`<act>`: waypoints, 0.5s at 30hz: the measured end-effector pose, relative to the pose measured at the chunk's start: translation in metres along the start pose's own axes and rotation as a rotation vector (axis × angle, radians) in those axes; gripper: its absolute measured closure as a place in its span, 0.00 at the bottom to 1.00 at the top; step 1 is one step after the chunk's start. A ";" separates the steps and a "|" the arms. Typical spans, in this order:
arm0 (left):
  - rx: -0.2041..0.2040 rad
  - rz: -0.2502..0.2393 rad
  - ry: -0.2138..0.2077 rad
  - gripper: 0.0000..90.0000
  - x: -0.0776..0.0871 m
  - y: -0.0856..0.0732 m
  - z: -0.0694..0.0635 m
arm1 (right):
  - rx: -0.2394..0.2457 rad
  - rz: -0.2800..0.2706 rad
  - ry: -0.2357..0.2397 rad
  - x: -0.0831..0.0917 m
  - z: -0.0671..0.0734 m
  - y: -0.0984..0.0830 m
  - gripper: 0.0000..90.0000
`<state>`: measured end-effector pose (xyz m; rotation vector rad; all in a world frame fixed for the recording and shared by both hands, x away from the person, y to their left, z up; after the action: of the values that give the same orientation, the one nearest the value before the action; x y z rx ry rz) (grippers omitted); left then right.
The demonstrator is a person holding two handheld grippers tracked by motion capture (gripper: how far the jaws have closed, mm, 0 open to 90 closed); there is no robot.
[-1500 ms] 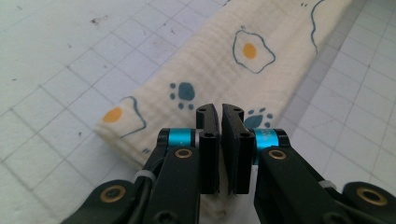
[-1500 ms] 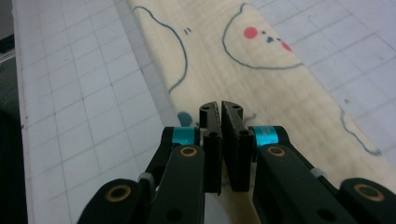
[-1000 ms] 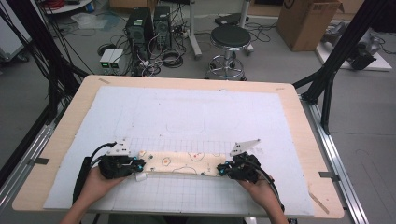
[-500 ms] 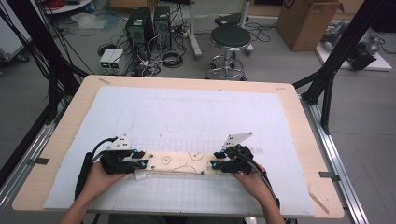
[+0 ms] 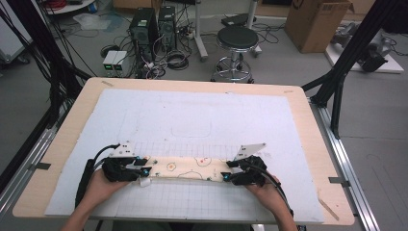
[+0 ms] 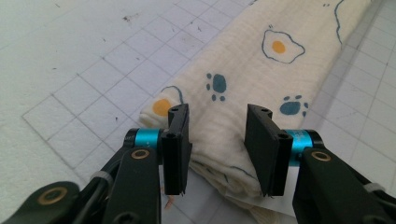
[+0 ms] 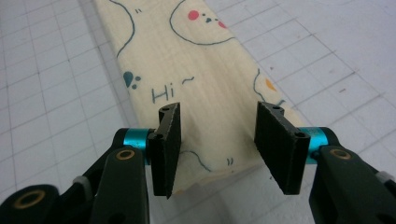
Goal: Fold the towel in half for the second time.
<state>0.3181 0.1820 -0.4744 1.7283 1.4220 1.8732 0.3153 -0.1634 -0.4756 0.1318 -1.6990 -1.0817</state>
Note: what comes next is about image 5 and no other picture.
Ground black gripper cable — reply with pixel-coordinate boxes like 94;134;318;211
74;143;121;208
246;163;294;218

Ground coiled black cables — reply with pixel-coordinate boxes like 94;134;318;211
165;49;191;71

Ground cream cloth with white tag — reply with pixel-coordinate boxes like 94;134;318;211
139;156;234;188

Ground black metal frame stand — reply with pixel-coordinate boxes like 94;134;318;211
0;0;92;129
301;0;402;140

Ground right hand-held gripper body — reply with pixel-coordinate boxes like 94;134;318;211
232;142;268;187

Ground slim black computer tower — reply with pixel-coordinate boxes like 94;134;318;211
158;5;177;51

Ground large black computer tower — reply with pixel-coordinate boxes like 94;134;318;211
129;7;160;64

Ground flat black floor device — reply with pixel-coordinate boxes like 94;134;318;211
220;13;258;27

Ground white board base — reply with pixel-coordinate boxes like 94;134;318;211
325;38;405;75

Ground white power supply unit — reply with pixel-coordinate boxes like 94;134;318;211
102;50;119;78
113;50;130;77

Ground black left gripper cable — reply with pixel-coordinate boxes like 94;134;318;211
74;143;121;208

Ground aluminium rail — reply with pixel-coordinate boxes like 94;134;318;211
309;97;381;231
0;128;59;219

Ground grey tape piece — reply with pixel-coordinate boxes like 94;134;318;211
328;176;351;188
28;162;52;171

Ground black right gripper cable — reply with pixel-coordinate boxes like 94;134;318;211
246;163;294;218

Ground dark grey robot device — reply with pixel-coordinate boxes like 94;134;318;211
331;22;397;73

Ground person's left hand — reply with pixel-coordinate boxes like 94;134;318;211
84;167;129;210

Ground person's right hand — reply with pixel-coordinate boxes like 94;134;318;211
244;183;290;217

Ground black round stool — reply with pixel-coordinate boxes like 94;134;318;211
211;25;260;85

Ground white table leg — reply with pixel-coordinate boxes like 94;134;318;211
193;0;210;62
246;0;263;57

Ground clear plastic bag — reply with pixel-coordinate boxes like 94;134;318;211
72;13;112;32

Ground grey panel on stand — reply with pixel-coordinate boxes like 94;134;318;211
0;13;33;64

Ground white gridded mat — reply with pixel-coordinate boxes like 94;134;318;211
44;88;325;224

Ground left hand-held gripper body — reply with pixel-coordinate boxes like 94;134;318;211
102;141;142;183

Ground brown cardboard box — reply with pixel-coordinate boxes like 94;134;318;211
284;0;354;54

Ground round white table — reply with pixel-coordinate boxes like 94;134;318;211
44;0;97;15

